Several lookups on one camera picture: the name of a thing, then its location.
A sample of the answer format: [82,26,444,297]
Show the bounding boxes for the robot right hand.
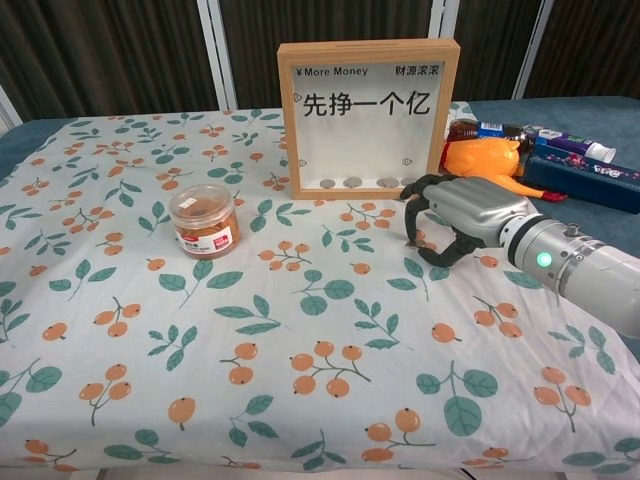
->
[398,172,532,270]

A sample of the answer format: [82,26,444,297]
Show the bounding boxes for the orange rubber chicken toy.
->
[438,137,569,204]

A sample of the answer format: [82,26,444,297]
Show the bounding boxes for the cola bottle blue label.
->
[446,118,539,174]

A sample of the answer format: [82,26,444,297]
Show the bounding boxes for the dark blue toothpaste box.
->
[519,152,640,215]

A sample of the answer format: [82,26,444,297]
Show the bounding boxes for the purple toothpaste tube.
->
[534,127,617,162]

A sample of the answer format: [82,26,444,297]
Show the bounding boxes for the floral print tablecloth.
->
[0,101,640,474]

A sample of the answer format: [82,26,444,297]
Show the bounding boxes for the clear jar orange contents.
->
[168,183,245,260]

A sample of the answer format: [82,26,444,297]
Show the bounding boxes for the dark slatted partition screen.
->
[0,0,640,126]

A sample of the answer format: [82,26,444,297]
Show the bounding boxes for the wooden coin box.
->
[276,37,462,202]

